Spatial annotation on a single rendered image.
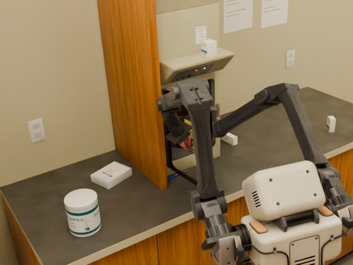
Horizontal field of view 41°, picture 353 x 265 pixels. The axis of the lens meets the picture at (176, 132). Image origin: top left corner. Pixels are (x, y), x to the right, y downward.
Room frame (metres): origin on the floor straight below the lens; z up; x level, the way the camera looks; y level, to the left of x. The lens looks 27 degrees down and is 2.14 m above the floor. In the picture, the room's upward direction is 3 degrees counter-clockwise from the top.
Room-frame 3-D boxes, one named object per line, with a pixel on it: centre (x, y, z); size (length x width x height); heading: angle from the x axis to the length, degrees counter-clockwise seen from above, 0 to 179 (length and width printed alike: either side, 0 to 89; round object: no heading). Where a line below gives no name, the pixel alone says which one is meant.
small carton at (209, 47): (2.00, -0.16, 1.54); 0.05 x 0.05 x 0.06; 27
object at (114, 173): (1.94, 0.32, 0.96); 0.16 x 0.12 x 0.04; 139
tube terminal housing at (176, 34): (2.12, -0.02, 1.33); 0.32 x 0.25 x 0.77; 121
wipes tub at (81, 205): (1.57, 0.39, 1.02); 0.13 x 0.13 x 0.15
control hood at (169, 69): (1.97, -0.11, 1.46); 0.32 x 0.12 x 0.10; 121
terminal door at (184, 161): (1.80, -0.05, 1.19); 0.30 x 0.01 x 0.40; 36
